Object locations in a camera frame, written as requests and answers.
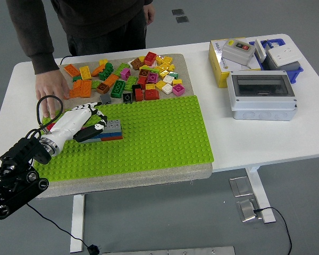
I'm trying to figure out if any white switch panel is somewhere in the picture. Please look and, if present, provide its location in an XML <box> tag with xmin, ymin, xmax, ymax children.
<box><xmin>254</xmin><ymin>38</ymin><xmax>267</xmax><ymax>64</ymax></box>

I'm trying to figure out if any green studded baseplate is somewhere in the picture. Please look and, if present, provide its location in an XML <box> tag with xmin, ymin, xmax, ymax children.
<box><xmin>34</xmin><ymin>96</ymin><xmax>215</xmax><ymax>183</ymax></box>

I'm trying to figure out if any blue plastic bin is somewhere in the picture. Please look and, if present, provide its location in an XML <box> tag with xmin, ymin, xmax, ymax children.
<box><xmin>249</xmin><ymin>38</ymin><xmax>305</xmax><ymax>84</ymax></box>

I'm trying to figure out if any yellow cardboard box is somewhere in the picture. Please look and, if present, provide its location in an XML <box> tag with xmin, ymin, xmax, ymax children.
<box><xmin>208</xmin><ymin>37</ymin><xmax>262</xmax><ymax>88</ymax></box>

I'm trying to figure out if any white wall socket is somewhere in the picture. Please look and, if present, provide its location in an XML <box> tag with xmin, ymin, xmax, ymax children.
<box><xmin>267</xmin><ymin>45</ymin><xmax>303</xmax><ymax>67</ymax></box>

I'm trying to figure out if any light grey flat brick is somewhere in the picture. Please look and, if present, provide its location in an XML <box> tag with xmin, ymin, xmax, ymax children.
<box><xmin>81</xmin><ymin>137</ymin><xmax>102</xmax><ymax>145</ymax></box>

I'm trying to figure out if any white table leg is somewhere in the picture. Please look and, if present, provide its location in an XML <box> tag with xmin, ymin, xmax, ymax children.
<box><xmin>246</xmin><ymin>165</ymin><xmax>276</xmax><ymax>223</ymax></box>
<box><xmin>70</xmin><ymin>194</ymin><xmax>85</xmax><ymax>253</ymax></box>

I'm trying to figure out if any person's left hand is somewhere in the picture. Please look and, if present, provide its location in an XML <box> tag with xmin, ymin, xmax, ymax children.
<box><xmin>143</xmin><ymin>4</ymin><xmax>156</xmax><ymax>26</ymax></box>

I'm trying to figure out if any grey push-button switch box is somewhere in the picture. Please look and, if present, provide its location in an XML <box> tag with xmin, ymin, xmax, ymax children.
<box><xmin>222</xmin><ymin>38</ymin><xmax>256</xmax><ymax>66</ymax></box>

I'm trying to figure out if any dark green toy brick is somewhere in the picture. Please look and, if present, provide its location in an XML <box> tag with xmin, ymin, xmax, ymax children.
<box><xmin>98</xmin><ymin>62</ymin><xmax>114</xmax><ymax>81</ymax></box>

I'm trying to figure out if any metal floor plate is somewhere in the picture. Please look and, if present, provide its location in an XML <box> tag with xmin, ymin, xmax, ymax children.
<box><xmin>236</xmin><ymin>198</ymin><xmax>259</xmax><ymax>223</ymax></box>
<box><xmin>228</xmin><ymin>176</ymin><xmax>254</xmax><ymax>198</ymax></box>

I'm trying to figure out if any person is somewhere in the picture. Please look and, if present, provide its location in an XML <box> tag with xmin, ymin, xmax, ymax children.
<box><xmin>5</xmin><ymin>0</ymin><xmax>156</xmax><ymax>75</ymax></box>

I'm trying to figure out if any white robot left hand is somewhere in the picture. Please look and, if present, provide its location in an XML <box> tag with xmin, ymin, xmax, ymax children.
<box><xmin>45</xmin><ymin>102</ymin><xmax>108</xmax><ymax>154</ymax></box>

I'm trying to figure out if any white distribution box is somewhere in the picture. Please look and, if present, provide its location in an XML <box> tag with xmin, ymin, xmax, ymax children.
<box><xmin>226</xmin><ymin>70</ymin><xmax>298</xmax><ymax>122</ymax></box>

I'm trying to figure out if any orange-red toy brick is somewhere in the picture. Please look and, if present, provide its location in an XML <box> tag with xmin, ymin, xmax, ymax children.
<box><xmin>100</xmin><ymin>135</ymin><xmax>124</xmax><ymax>142</ymax></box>

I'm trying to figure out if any grey-brown mat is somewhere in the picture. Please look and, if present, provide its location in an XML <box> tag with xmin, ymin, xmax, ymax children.
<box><xmin>38</xmin><ymin>54</ymin><xmax>214</xmax><ymax>199</ymax></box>

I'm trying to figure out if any person's right hand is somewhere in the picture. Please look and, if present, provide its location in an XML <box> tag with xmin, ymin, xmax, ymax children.
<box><xmin>35</xmin><ymin>68</ymin><xmax>71</xmax><ymax>120</ymax></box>

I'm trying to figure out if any yellow long toy brick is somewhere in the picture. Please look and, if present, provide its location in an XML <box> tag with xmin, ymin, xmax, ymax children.
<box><xmin>79</xmin><ymin>66</ymin><xmax>93</xmax><ymax>81</ymax></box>

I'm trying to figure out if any dark green long brick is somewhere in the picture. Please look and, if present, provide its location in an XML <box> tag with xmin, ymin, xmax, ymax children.
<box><xmin>110</xmin><ymin>79</ymin><xmax>127</xmax><ymax>98</ymax></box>

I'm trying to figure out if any grey plastic box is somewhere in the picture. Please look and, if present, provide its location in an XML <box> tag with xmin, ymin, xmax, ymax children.
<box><xmin>263</xmin><ymin>44</ymin><xmax>301</xmax><ymax>74</ymax></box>

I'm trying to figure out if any long metal floor strip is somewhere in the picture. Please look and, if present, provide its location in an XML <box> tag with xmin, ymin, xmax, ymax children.
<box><xmin>102</xmin><ymin>245</ymin><xmax>236</xmax><ymax>255</ymax></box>

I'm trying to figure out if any black floor cable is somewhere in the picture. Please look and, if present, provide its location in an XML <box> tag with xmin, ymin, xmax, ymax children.
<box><xmin>253</xmin><ymin>206</ymin><xmax>293</xmax><ymax>255</ymax></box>

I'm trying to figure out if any black plug and cord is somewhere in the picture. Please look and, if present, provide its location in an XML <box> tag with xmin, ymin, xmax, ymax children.
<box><xmin>26</xmin><ymin>55</ymin><xmax>102</xmax><ymax>255</ymax></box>

